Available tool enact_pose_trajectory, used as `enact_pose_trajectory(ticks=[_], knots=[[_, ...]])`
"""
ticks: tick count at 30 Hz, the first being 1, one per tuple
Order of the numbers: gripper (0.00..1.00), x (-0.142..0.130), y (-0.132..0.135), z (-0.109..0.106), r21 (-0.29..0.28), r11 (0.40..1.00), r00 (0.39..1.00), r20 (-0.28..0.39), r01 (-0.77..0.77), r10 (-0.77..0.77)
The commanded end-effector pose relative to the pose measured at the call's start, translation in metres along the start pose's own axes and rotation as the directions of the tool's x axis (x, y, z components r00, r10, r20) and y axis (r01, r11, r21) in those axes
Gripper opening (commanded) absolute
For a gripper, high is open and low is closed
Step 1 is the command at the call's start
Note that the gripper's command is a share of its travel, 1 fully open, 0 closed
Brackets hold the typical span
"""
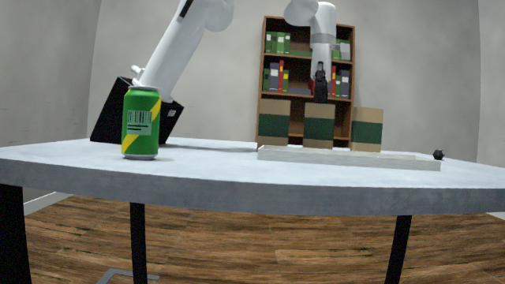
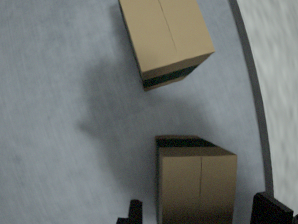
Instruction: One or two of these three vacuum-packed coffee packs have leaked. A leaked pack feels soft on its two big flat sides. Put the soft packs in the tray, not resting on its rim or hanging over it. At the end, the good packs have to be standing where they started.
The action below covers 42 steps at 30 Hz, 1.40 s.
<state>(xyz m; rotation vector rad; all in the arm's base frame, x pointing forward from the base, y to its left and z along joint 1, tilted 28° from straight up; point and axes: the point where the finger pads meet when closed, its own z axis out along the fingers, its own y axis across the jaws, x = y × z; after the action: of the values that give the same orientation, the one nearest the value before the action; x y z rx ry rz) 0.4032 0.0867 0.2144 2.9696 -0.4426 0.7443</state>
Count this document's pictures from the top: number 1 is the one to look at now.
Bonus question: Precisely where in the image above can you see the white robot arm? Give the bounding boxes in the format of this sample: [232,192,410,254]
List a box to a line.
[131,0,350,103]

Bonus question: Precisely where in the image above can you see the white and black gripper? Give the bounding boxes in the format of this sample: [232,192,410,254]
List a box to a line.
[310,43,336,104]

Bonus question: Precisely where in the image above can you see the green drink can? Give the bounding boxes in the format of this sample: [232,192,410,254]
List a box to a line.
[122,86,161,160]

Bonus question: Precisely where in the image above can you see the tan and green flat pack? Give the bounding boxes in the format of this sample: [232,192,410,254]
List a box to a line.
[302,103,335,150]
[350,106,383,153]
[257,99,290,151]

